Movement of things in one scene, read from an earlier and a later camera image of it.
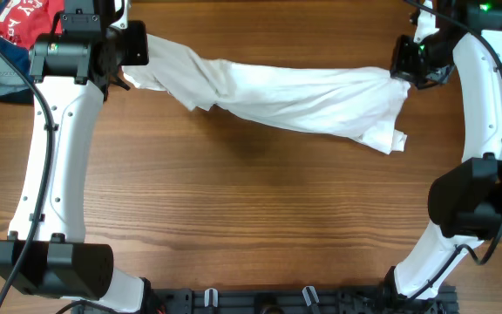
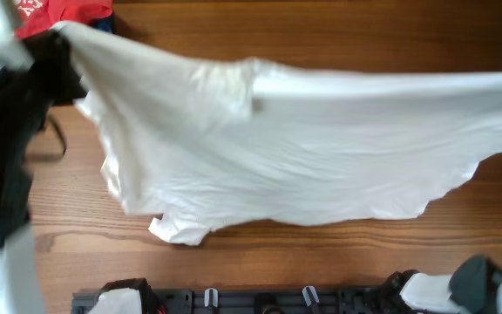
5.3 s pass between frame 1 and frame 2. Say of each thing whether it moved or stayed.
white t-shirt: moved
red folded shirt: stayed
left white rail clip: stayed
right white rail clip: stayed
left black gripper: moved
